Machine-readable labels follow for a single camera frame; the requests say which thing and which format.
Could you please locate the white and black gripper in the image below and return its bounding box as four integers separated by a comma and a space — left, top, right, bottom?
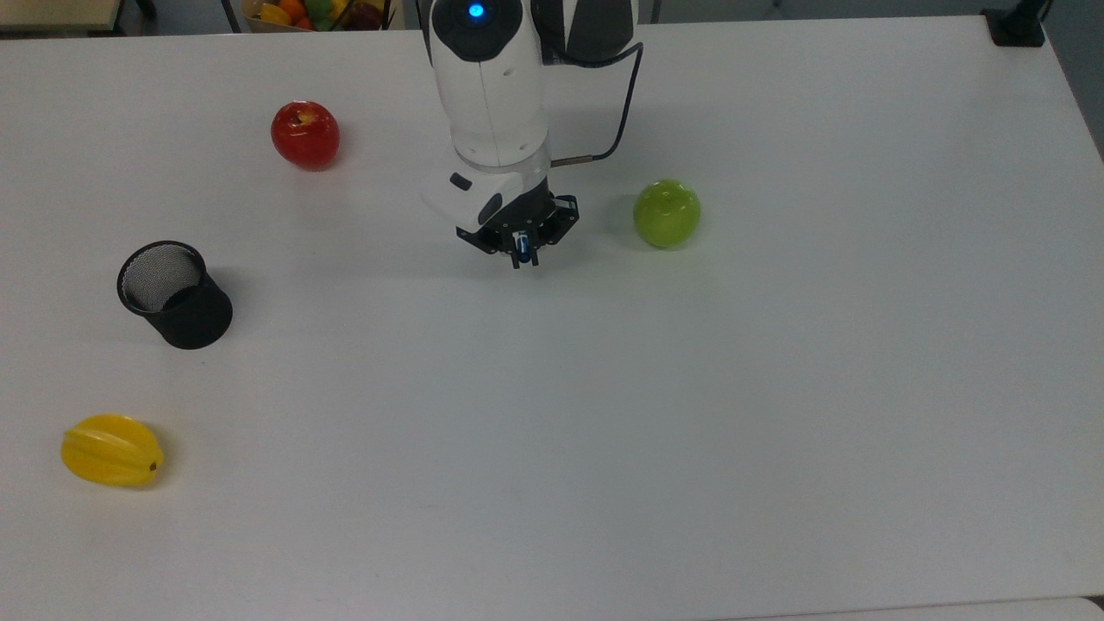
421, 168, 580, 271

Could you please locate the black mesh pen holder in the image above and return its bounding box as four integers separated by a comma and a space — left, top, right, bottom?
116, 241, 235, 351

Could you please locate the green apple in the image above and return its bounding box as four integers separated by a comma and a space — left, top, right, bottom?
633, 178, 702, 250

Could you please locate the red apple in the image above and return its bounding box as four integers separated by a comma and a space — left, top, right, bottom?
271, 100, 341, 170

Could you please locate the basket of mixed fruit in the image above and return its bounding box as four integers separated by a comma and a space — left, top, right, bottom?
241, 0, 399, 34

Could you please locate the yellow starfruit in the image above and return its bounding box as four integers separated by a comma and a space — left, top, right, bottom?
60, 414, 165, 489

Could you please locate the wooden side table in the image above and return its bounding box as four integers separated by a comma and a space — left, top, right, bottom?
0, 0, 123, 35

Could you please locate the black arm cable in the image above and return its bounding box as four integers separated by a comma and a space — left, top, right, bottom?
550, 41, 646, 168

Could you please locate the black clamp mount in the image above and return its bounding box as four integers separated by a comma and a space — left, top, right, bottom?
982, 0, 1051, 48

